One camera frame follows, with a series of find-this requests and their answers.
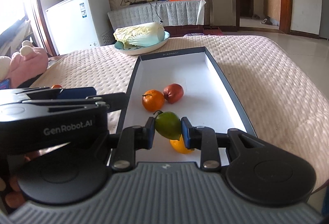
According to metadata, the orange mandarin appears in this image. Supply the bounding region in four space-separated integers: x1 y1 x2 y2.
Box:
51 84 63 89

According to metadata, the green tomato with stem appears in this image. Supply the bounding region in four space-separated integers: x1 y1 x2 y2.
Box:
153 110 182 141

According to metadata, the orange round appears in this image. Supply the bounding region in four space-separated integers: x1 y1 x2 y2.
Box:
142 89 165 113

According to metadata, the large yellow-orange orange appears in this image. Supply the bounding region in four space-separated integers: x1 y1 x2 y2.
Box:
169 136 194 154

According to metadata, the red apple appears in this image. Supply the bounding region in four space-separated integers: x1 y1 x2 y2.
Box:
163 83 184 104

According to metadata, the wooden kitchen cabinet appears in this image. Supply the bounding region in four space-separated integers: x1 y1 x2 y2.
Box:
263 0 281 25

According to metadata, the operator hand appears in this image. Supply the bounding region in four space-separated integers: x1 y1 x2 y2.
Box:
1 150 40 214

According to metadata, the black smartphone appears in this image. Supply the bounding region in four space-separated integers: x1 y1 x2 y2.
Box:
0 78 11 90

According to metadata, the pink plush toy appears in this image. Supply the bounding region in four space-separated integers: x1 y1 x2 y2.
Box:
1 40 49 89

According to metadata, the grey shallow cardboard box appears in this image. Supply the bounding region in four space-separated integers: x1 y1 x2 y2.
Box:
110 46 258 167

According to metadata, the light blue plate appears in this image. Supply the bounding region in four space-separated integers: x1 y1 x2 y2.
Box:
114 31 171 55

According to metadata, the napa cabbage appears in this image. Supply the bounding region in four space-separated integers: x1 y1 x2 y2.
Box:
114 22 165 46

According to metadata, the white chest freezer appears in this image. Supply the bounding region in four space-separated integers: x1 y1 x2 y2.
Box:
46 0 114 55

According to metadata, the pink quilted table cover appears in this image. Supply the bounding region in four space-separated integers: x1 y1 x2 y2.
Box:
25 34 329 212

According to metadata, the cloth-covered tv cabinet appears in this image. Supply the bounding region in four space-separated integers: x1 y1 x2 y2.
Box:
108 0 206 30

